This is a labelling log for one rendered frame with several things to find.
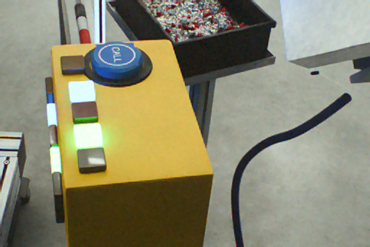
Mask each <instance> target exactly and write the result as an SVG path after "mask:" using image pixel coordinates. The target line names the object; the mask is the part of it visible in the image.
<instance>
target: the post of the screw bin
mask: <svg viewBox="0 0 370 247"><path fill-rule="evenodd" d="M215 83H216V79H212V80H209V81H206V82H200V83H197V84H193V85H189V99H190V102H191V104H192V108H193V110H194V113H195V117H196V119H197V124H198V126H199V129H200V133H201V135H202V138H203V142H204V144H205V146H206V150H207V142H208V138H209V129H210V121H211V116H212V104H213V99H214V95H215Z"/></svg>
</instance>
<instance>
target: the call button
mask: <svg viewBox="0 0 370 247"><path fill-rule="evenodd" d="M91 60H92V70H93V71H94V73H95V74H97V75H98V76H99V77H102V78H105V79H114V80H122V79H131V78H132V77H135V76H137V75H138V74H139V73H140V72H141V70H142V61H143V57H142V52H141V51H139V49H138V48H136V47H135V46H134V43H123V42H110V43H104V44H97V45H96V48H95V49H94V51H93V52H92V55H91Z"/></svg>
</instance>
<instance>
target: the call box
mask: <svg viewBox="0 0 370 247"><path fill-rule="evenodd" d="M123 43H134V46H135V47H136V48H138V49H139V51H141V52H142V57H143V61H142V70H141V72H140V73H139V74H138V75H137V76H135V77H132V78H131V79H122V80H114V79H105V78H102V77H99V76H98V75H97V74H95V73H94V71H93V70H92V60H91V55H92V52H93V51H94V49H95V48H96V45H97V44H103V43H86V44H75V45H55V46H53V47H52V49H51V68H52V80H53V92H54V100H55V111H56V124H57V130H58V144H59V156H60V163H61V181H62V188H63V195H64V219H65V221H64V226H65V233H66V247H203V242H204V238H205V231H206V223H207V216H208V212H209V204H210V197H211V193H212V182H213V177H214V171H213V169H212V165H211V163H210V159H209V155H208V153H207V150H206V146H205V144H204V142H203V138H202V135H201V133H200V129H199V126H198V124H197V119H196V117H195V113H194V110H193V108H192V104H191V102H190V99H189V95H188V93H187V90H186V85H185V84H184V79H183V77H182V75H181V70H180V68H179V66H178V62H177V60H176V54H175V52H174V50H173V46H172V44H171V42H170V41H169V40H140V41H129V42H123ZM77 55H83V57H84V60H85V67H86V72H85V73H84V74H65V75H63V74H62V73H61V57H62V56H77ZM84 81H92V82H93V84H94V91H95V100H93V101H94V102H96V103H97V109H98V115H99V121H98V122H94V123H80V124H100V129H101V133H102V137H103V144H102V145H101V146H96V147H102V148H103V149H104V151H105V155H106V165H107V169H106V171H95V172H89V173H80V172H79V169H78V164H77V149H88V148H94V147H76V144H75V140H74V125H78V124H74V123H73V120H72V103H77V102H72V101H71V100H70V96H69V83H70V82H84ZM93 101H85V102H93Z"/></svg>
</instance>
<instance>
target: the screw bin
mask: <svg viewBox="0 0 370 247"><path fill-rule="evenodd" d="M218 1H220V3H221V4H223V6H225V8H226V9H228V11H229V12H230V13H231V14H232V15H233V16H234V17H235V18H236V19H237V20H238V21H239V22H240V23H244V24H245V25H248V26H246V27H241V28H238V29H233V30H229V31H225V32H218V33H215V34H212V35H206V36H202V37H200V38H192V39H189V40H183V41H179V42H176V41H174V40H173V38H171V37H170V35H169V34H168V33H167V32H166V31H165V30H164V28H163V27H162V26H161V24H160V23H158V21H157V20H156V18H154V17H153V15H152V14H151V13H150V11H149V10H148V9H147V7H146V6H145V5H144V4H143V3H142V1H140V0H116V12H118V13H119V15H120V16H121V18H122V20H123V21H125V23H126V24H127V25H128V27H129V29H131V31H132V32H133V33H134V35H135V36H136V38H137V39H138V40H139V41H140V40H169V41H170V42H171V44H172V46H173V50H174V52H175V54H176V60H177V62H178V66H179V68H180V70H181V75H182V77H183V78H187V77H193V76H196V75H198V74H205V73H208V72H211V71H217V70H219V69H223V68H228V67H231V66H235V65H239V64H245V63H249V62H252V61H256V60H261V59H265V58H266V55H267V46H268V43H269V40H270V32H271V28H276V21H275V20H273V18H271V17H270V15H268V14H267V13H266V12H264V10H263V9H262V8H261V7H260V6H259V5H258V4H257V3H256V2H255V1H253V0H218ZM245 25H244V26H245Z"/></svg>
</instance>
